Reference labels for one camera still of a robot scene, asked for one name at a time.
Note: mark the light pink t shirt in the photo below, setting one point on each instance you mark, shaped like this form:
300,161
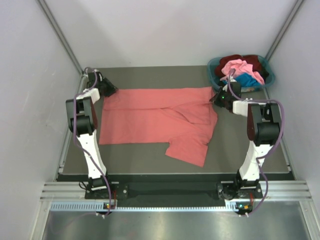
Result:
241,68

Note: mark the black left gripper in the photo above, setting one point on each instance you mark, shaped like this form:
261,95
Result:
111,89

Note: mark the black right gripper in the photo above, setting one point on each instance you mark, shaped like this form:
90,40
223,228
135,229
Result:
215,99

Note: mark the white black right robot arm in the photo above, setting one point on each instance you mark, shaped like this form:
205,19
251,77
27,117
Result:
264,130

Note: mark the dark red t shirt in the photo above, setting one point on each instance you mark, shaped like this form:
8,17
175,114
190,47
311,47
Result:
250,59

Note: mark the left aluminium corner post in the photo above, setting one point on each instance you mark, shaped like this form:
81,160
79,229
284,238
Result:
60,35

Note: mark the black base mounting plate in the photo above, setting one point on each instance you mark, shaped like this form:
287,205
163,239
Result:
165,190

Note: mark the aluminium corner post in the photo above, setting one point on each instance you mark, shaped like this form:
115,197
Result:
298,4
60,35

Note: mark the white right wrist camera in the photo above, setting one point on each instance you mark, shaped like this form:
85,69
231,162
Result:
229,83

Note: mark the coral red t shirt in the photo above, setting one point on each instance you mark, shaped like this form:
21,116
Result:
182,117

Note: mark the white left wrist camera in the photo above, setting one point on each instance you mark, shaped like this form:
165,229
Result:
94,75

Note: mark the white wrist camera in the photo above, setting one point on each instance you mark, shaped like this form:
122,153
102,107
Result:
94,75
229,83

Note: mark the right aluminium corner post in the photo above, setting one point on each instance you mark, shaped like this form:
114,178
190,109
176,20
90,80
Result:
298,4

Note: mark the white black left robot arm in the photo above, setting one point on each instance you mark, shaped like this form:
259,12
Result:
83,123

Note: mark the teal plastic laundry basket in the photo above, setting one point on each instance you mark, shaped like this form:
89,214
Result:
213,63

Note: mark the blue t shirt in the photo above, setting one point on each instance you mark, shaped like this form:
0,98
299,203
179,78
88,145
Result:
247,81

